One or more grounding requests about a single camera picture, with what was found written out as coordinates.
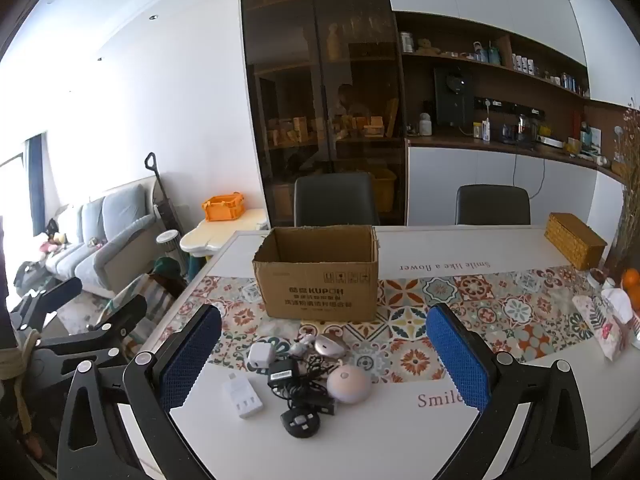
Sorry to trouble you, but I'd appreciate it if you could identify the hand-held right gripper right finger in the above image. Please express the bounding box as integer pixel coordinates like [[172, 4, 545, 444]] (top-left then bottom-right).
[[426, 302, 593, 480]]

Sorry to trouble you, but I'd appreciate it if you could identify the glass kettle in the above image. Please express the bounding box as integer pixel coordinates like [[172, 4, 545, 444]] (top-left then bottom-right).
[[515, 112, 538, 143]]

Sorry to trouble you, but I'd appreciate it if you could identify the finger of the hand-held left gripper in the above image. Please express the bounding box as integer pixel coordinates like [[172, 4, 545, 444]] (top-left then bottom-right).
[[30, 294, 149, 386], [9, 276, 83, 333]]

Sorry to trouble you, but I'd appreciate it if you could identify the white lower cabinet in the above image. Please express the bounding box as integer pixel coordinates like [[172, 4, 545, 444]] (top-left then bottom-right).
[[407, 145, 626, 226]]

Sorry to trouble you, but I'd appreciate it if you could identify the black power adapter with cable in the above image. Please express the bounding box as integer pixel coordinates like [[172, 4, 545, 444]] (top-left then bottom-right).
[[266, 350, 351, 417]]

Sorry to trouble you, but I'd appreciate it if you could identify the cream small table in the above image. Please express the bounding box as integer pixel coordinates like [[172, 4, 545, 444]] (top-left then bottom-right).
[[180, 208, 269, 261]]

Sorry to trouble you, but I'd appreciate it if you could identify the grey sofa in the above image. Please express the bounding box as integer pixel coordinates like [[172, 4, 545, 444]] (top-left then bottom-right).
[[45, 182, 161, 298]]

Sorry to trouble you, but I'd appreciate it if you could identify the dark glass cabinet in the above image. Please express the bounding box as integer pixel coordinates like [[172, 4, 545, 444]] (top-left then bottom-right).
[[239, 0, 408, 228]]

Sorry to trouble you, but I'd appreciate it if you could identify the dark grey dining chair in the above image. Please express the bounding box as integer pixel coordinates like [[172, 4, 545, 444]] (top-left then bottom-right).
[[455, 185, 532, 226], [294, 172, 380, 228]]

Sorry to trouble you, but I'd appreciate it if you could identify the white multi-port adapter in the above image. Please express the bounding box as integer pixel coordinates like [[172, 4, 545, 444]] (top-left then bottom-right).
[[221, 373, 264, 421]]

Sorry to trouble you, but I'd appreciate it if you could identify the floral fabric tissue cover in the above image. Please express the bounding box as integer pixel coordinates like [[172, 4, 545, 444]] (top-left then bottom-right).
[[571, 289, 640, 362]]

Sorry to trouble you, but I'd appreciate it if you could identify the white figurine keychain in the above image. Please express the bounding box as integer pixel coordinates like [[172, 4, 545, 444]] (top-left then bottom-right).
[[289, 335, 321, 358]]

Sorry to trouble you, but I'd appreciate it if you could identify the white ribbed cylinder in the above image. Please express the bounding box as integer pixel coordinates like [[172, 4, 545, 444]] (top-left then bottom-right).
[[156, 230, 180, 262]]

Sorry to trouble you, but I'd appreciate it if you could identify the white cube charger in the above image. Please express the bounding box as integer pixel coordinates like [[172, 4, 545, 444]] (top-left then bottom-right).
[[247, 342, 277, 372]]

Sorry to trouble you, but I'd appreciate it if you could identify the black round plug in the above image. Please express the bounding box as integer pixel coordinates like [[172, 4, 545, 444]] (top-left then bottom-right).
[[280, 406, 321, 438]]

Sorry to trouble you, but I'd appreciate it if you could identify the upright vacuum cleaner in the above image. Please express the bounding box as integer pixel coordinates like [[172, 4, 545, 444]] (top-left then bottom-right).
[[145, 152, 183, 228]]

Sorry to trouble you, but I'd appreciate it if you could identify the green cloth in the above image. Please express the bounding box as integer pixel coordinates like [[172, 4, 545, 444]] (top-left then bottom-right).
[[154, 256, 183, 281]]

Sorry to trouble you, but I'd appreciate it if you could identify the pink round device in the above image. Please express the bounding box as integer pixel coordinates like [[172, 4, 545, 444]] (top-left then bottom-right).
[[326, 365, 373, 405]]

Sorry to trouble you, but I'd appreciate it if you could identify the orange plastic crate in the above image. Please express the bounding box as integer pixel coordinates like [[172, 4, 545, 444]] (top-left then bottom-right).
[[202, 193, 246, 222]]

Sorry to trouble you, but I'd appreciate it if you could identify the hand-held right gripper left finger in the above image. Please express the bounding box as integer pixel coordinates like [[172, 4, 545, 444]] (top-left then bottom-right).
[[57, 304, 223, 480]]

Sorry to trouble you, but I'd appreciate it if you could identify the brown cardboard box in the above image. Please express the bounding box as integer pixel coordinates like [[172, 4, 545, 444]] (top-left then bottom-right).
[[252, 225, 380, 322]]

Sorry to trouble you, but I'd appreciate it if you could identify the blue curtain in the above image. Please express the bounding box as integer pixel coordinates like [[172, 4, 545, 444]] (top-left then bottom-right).
[[25, 132, 48, 236]]

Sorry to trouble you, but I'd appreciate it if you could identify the woven wicker box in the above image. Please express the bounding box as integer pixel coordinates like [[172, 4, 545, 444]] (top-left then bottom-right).
[[544, 212, 608, 271]]

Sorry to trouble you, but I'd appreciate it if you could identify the patterned table mat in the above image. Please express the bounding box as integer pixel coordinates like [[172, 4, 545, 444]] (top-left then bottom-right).
[[187, 265, 621, 386]]

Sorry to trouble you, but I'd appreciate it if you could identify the rose gold oval case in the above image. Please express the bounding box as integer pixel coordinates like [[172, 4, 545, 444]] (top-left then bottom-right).
[[314, 332, 349, 359]]

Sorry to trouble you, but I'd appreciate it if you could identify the grey backpack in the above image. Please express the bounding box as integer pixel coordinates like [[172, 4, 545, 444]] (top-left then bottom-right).
[[12, 260, 51, 302]]

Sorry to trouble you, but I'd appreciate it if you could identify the wooden wall shelf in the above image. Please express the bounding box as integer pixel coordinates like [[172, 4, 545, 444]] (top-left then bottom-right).
[[395, 10, 640, 181]]

